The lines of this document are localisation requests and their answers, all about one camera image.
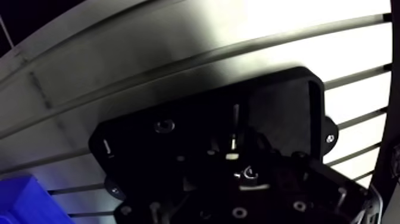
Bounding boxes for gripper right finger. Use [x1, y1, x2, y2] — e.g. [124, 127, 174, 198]
[232, 151, 384, 224]

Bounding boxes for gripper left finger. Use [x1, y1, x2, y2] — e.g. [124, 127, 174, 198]
[112, 142, 233, 224]

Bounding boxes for blue bin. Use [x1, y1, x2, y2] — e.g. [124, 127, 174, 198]
[0, 174, 76, 224]

